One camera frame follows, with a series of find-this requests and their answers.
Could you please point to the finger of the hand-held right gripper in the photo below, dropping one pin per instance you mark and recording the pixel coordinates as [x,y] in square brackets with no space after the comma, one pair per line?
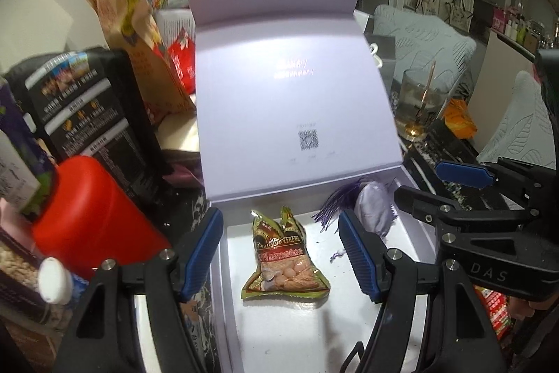
[463,174]
[436,211]

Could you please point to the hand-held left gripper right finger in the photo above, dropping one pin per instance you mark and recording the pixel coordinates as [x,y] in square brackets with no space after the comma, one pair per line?
[358,259]

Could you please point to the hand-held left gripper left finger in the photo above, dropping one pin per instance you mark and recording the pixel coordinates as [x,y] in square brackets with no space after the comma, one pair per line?
[203,255]

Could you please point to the green peanut snack packet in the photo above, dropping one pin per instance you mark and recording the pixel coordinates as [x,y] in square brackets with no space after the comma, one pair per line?
[284,263]

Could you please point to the lavender gift box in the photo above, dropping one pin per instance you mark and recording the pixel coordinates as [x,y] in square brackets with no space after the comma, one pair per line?
[288,102]

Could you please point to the red printed packet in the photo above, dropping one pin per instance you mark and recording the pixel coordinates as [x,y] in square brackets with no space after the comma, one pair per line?
[495,312]

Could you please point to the orange snack packet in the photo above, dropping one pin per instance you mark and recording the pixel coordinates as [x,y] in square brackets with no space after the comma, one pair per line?
[460,117]

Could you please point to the purple tassel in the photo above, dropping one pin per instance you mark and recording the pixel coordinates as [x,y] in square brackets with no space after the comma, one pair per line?
[338,202]

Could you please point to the white quilted cushion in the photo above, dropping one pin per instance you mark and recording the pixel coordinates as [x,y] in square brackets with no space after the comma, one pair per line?
[428,36]
[519,124]

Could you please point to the purple cloth bag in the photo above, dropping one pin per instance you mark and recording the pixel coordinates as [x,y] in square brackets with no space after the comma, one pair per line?
[185,176]

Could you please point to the glass cup with stick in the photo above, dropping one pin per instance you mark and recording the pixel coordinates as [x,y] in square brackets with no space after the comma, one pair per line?
[421,102]

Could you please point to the cardboard sheet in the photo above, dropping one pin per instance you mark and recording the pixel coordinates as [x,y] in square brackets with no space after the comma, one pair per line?
[502,84]

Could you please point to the red plastic bottle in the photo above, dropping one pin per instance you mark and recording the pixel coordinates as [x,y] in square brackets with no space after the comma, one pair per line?
[96,215]

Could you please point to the row of small bottles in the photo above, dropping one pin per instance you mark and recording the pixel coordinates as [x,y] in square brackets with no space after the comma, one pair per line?
[519,28]

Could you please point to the black printed snack bag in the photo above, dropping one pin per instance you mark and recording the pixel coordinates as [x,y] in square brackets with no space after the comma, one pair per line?
[100,115]

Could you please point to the red snack packet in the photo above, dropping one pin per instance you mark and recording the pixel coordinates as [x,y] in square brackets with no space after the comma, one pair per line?
[183,62]

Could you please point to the purple drink carton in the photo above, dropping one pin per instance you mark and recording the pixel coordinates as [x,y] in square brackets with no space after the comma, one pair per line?
[22,154]

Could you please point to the tan paper snack bag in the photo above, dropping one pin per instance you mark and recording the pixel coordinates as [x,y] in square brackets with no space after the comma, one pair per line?
[131,19]

